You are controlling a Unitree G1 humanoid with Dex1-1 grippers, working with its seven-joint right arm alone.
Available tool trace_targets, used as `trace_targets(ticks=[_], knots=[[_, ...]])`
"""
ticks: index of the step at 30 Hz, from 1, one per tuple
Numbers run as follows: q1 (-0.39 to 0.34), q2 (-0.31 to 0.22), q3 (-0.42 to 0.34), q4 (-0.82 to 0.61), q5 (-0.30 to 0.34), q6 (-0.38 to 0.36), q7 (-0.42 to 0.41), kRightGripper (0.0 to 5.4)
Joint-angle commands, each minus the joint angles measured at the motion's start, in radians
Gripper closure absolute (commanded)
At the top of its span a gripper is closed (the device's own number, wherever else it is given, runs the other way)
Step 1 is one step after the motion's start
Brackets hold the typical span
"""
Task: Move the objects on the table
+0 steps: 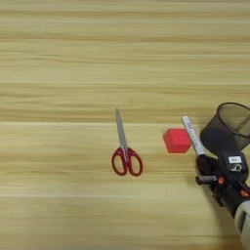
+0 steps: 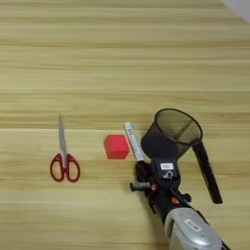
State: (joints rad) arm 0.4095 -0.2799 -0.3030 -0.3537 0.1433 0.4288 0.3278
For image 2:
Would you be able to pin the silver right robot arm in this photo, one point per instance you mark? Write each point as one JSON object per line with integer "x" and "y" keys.
{"x": 192, "y": 231}

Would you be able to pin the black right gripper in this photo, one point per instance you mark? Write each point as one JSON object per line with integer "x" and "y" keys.
{"x": 164, "y": 200}

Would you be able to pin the white marker with black cap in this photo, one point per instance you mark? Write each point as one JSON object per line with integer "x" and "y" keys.
{"x": 133, "y": 143}

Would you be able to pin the black marker pen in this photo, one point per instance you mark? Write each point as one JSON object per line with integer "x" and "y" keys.
{"x": 207, "y": 172}

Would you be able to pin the red cube block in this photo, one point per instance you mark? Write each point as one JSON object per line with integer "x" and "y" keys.
{"x": 116, "y": 147}

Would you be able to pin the black mesh pen cup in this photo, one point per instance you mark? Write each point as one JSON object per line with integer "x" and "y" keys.
{"x": 175, "y": 130}

